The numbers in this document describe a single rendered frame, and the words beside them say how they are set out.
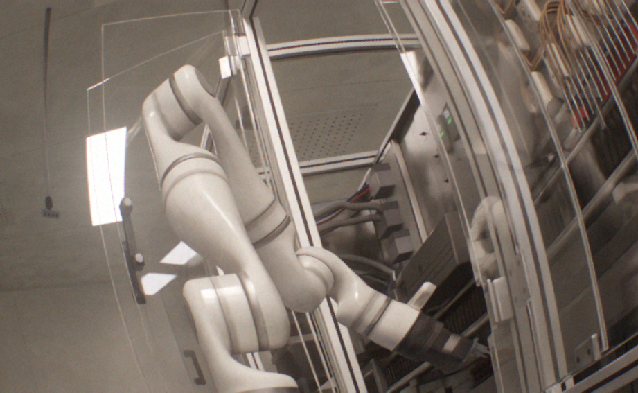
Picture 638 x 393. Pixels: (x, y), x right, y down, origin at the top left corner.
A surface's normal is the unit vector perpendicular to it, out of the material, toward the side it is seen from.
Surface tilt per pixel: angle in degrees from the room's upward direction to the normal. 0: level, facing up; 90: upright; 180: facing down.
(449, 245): 90
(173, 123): 145
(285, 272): 117
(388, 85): 180
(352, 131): 180
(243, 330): 128
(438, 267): 90
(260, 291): 77
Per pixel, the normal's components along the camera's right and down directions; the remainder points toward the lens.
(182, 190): -0.43, -0.53
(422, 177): -0.94, 0.15
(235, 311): 0.18, -0.26
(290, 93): 0.26, 0.89
